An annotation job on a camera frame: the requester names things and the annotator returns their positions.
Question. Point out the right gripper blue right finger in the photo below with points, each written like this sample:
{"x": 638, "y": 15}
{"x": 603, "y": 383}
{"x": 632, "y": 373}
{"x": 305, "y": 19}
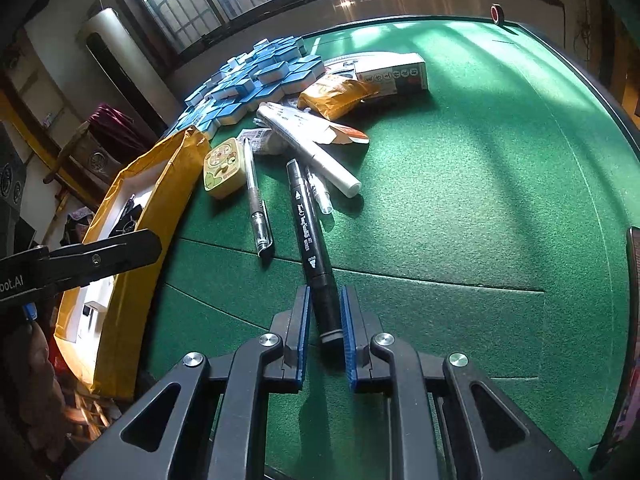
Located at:
{"x": 364, "y": 370}

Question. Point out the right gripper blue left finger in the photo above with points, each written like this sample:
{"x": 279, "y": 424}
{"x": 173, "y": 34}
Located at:
{"x": 288, "y": 372}

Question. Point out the black marker white text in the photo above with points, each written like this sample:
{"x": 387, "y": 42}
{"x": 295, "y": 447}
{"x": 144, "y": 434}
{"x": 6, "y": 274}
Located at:
{"x": 315, "y": 259}

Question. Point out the white slim pen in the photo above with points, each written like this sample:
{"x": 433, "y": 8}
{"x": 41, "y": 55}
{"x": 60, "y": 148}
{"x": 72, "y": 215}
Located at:
{"x": 258, "y": 212}

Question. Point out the yellow cartoon toy case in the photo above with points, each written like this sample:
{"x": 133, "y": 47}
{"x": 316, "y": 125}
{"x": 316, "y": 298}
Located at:
{"x": 223, "y": 169}

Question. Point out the white paint marker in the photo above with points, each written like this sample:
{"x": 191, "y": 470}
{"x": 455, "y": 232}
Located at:
{"x": 321, "y": 161}

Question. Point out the long white marker box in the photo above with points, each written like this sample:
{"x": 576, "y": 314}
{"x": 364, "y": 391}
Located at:
{"x": 317, "y": 129}

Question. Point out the clear capped gel pen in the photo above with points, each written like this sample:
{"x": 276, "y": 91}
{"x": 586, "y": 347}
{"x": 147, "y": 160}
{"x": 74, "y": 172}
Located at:
{"x": 320, "y": 192}

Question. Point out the person left hand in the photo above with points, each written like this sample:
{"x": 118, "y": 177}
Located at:
{"x": 36, "y": 396}

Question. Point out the yellow taped cardboard tray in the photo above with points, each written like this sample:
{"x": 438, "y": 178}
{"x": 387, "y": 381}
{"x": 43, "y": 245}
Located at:
{"x": 100, "y": 325}

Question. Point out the maroon cloth on chair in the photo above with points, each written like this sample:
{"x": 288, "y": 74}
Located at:
{"x": 118, "y": 134}

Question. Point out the white ointment tube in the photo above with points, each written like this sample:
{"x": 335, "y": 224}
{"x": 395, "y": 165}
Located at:
{"x": 263, "y": 141}

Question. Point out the orange padded envelope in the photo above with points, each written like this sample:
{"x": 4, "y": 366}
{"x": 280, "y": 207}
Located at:
{"x": 333, "y": 96}

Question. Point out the white standing air conditioner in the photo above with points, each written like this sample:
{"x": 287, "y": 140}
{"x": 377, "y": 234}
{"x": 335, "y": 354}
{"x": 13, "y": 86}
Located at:
{"x": 127, "y": 67}

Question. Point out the blue mahjong tile pile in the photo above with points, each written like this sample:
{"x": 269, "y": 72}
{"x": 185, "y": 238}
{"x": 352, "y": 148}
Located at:
{"x": 274, "y": 70}

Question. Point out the small white green box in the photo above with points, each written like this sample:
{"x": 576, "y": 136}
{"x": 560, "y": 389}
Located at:
{"x": 393, "y": 73}

